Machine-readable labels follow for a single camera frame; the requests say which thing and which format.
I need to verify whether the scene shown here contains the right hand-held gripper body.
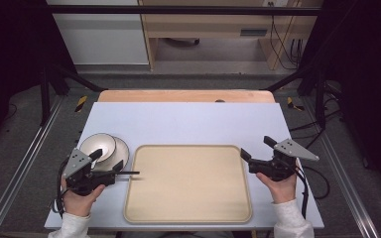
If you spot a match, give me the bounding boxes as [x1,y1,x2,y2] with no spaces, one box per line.
[248,138,320,182]

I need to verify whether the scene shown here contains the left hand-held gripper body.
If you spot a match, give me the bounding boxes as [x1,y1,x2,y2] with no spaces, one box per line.
[62,148,117,196]

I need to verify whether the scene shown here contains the person's right hand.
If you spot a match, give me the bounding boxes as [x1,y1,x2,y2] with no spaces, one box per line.
[256,172,299,205]

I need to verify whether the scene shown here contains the person's left hand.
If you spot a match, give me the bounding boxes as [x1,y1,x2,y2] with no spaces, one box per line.
[61,177,107,218]

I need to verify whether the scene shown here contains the white bowl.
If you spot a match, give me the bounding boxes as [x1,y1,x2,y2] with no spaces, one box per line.
[78,132,117,164]

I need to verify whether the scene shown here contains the white plate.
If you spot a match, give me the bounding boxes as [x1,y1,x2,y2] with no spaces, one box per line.
[92,136,131,173]

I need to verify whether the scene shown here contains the yellow black tape strip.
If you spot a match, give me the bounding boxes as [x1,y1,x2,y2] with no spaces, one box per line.
[286,96,306,112]
[74,95,89,113]

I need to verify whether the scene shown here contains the beige tray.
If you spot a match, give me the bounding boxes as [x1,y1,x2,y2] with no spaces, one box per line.
[123,144,253,224]

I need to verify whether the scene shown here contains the black metal stand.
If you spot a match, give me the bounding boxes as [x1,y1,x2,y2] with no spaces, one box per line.
[39,62,108,127]
[261,62,328,130]

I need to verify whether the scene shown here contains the wooden table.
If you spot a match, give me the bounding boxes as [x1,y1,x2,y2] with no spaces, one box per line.
[97,88,276,104]

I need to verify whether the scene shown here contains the white cabinet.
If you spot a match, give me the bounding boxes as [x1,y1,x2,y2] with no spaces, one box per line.
[46,0,150,66]

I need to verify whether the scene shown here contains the dark curtain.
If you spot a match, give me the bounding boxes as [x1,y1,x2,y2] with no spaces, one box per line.
[0,0,77,157]
[297,0,381,202]

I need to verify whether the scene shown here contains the light wooden desk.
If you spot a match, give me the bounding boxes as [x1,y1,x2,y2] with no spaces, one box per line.
[138,0,323,71]

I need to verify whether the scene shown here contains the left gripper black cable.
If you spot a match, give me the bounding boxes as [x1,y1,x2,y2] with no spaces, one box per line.
[52,158,72,219]

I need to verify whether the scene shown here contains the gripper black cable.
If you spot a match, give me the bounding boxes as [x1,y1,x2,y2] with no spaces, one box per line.
[294,165,311,220]
[52,158,72,219]

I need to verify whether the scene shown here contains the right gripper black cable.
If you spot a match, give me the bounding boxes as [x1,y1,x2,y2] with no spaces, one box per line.
[294,165,311,220]

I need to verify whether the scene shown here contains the black floor cables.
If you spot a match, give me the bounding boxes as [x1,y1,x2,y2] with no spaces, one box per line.
[291,82,345,150]

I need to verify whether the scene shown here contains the black looped floor cable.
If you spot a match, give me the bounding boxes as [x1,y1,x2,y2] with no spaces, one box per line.
[302,165,331,200]

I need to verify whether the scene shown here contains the aluminium floor rail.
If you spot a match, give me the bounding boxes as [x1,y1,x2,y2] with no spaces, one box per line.
[302,97,381,238]
[0,95,65,238]

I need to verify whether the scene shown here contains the hanging black cables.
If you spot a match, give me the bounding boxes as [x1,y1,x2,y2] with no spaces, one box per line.
[267,1,307,71]

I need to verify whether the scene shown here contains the black frame crossbar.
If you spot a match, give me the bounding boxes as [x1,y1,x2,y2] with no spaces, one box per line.
[44,4,321,17]

